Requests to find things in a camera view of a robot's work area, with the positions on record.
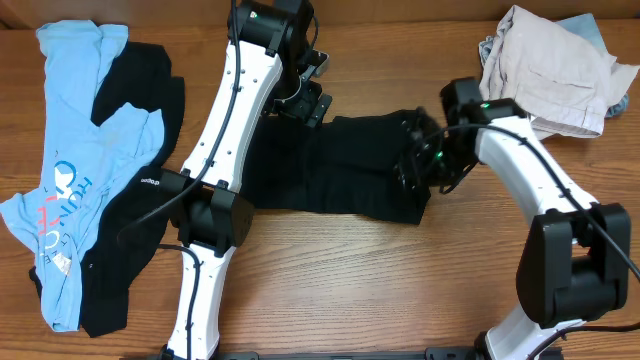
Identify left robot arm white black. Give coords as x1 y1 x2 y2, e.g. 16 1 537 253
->
160 1 332 359

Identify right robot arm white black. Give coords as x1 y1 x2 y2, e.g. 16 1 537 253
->
394 78 639 360

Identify beige folded shorts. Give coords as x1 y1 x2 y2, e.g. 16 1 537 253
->
479 5 639 139

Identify light blue printed t-shirt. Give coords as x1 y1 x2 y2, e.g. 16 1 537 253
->
1 20 164 332

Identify black garment with logo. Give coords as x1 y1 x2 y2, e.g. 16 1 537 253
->
31 42 185 337

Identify black t-shirt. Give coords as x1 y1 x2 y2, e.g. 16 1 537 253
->
240 107 434 225

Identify pale blue folded cloth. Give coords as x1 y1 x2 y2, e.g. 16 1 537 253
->
557 13 630 118

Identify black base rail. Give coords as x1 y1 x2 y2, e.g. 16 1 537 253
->
214 347 484 360

